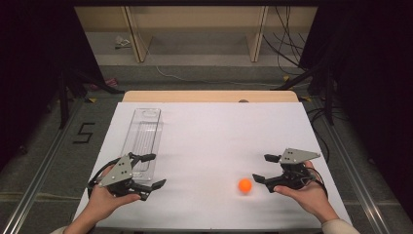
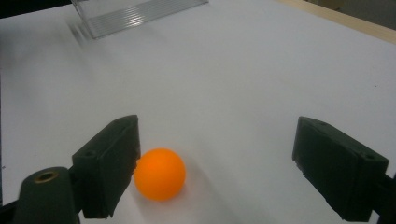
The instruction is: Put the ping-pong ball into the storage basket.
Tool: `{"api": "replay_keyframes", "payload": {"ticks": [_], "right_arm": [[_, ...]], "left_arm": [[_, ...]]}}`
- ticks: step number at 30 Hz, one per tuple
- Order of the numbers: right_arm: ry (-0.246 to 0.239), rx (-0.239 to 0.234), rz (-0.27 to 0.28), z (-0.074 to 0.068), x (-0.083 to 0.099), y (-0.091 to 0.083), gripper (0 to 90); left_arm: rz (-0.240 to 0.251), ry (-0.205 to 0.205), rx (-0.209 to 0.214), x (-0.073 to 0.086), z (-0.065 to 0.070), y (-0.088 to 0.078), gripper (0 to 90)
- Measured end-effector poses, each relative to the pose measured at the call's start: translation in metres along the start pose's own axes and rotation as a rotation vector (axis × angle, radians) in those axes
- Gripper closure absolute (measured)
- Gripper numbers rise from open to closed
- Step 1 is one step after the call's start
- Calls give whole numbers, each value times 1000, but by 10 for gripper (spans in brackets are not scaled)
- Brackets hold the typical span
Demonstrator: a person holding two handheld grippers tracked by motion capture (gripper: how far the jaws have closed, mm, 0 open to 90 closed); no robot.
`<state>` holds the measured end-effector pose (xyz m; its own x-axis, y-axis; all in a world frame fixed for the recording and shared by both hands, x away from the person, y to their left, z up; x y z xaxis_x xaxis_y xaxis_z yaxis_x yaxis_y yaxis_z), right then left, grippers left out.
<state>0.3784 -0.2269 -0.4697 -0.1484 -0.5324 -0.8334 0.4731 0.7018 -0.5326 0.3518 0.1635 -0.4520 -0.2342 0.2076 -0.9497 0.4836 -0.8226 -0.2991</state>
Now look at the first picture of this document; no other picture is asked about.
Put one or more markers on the pink object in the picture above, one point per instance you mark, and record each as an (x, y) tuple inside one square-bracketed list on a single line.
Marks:
[(108, 83)]

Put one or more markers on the person's left hand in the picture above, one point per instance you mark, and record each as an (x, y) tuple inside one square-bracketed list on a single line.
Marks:
[(104, 201)]

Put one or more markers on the metal floor rail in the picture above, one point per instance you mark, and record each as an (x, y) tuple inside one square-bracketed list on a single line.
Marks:
[(35, 185), (357, 182)]

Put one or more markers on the black curtain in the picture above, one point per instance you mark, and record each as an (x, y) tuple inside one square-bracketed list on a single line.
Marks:
[(373, 81), (29, 65)]

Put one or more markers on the white table cover board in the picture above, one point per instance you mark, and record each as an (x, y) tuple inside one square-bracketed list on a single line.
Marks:
[(207, 146)]

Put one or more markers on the light wooden shelf unit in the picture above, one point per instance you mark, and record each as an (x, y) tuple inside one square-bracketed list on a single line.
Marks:
[(195, 19)]

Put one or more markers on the orange ball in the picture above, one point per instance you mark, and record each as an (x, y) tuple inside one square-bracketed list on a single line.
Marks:
[(245, 185)]

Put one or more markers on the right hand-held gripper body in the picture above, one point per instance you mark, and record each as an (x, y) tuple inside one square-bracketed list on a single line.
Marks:
[(297, 156)]

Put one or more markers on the black metal stand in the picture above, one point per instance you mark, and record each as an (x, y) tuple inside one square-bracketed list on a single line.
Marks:
[(328, 94), (65, 100)]

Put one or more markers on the person's right hand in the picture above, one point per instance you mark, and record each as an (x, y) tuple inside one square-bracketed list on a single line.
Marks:
[(311, 198)]

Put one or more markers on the grey crumpled object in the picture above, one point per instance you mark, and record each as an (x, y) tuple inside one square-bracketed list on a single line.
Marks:
[(122, 42)]

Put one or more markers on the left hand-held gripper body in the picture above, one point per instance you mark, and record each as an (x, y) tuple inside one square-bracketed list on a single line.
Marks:
[(118, 170)]

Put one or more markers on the clear plastic tray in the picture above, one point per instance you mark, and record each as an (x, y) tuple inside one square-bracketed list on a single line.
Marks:
[(142, 136)]

